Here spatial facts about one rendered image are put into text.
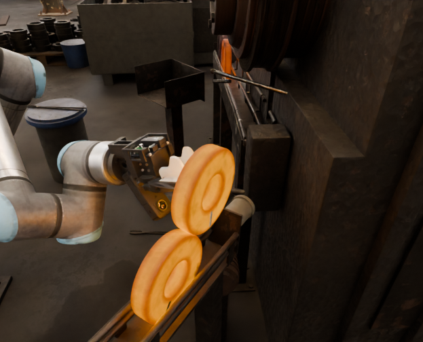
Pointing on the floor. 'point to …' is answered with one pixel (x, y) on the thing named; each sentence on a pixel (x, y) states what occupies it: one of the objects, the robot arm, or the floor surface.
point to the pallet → (39, 39)
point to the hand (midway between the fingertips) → (204, 180)
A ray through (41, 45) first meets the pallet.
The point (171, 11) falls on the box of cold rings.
